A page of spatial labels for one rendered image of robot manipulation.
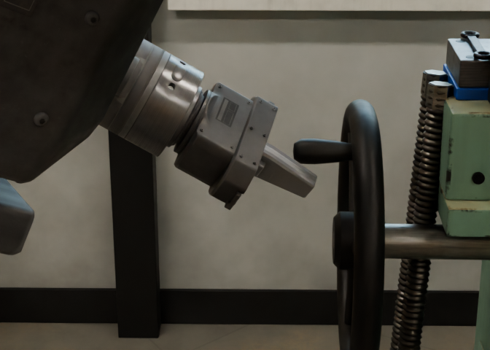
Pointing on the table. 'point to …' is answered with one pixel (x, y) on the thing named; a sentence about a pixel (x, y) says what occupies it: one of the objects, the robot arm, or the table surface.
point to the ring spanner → (476, 44)
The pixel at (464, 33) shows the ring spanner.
